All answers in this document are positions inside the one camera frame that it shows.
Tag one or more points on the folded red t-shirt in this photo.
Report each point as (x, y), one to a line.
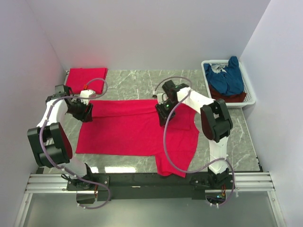
(79, 79)

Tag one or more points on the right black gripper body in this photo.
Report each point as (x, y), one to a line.
(164, 109)

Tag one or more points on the blue t-shirt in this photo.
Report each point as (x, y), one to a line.
(227, 80)

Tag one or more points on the dark red t-shirt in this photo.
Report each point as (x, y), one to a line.
(228, 99)

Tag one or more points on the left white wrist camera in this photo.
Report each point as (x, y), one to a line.
(86, 95)

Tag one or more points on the white plastic basket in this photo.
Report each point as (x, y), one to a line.
(250, 97)

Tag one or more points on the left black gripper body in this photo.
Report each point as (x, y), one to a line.
(80, 110)

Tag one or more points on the aluminium rail frame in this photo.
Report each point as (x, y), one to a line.
(46, 203)

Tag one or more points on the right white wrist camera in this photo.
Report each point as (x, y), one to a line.
(160, 97)

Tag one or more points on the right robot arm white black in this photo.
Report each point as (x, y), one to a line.
(216, 126)

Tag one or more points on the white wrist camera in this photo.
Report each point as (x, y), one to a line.
(160, 97)
(86, 95)

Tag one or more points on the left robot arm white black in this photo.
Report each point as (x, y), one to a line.
(48, 141)

